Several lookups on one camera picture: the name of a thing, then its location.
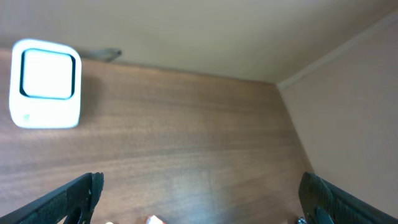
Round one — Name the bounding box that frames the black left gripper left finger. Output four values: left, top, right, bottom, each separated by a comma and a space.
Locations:
1, 172, 104, 224

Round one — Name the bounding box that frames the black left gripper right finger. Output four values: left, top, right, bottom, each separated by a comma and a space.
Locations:
297, 172, 397, 224

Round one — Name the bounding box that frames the white barcode scanner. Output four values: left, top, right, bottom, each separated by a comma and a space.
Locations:
9, 39, 82, 129

